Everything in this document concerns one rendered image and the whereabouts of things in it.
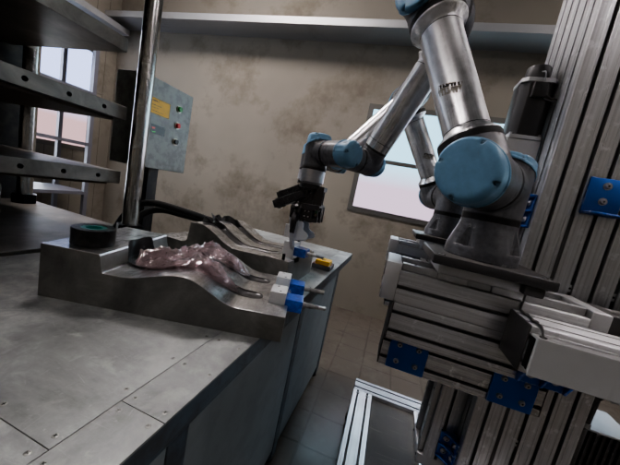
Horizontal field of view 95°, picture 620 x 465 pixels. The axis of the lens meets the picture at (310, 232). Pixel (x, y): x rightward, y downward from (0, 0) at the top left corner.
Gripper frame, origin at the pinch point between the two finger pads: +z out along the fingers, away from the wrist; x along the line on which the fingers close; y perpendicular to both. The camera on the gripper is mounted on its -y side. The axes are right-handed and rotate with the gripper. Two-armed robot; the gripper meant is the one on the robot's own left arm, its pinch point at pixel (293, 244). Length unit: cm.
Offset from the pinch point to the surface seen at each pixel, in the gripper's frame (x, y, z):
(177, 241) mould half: -6.9, -39.6, 7.5
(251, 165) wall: 195, -133, -37
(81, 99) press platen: -16, -78, -34
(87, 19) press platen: -14, -81, -60
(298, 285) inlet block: -18.1, 9.7, 7.0
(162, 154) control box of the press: 27, -84, -23
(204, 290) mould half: -39.8, -2.9, 6.0
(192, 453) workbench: -45, 3, 35
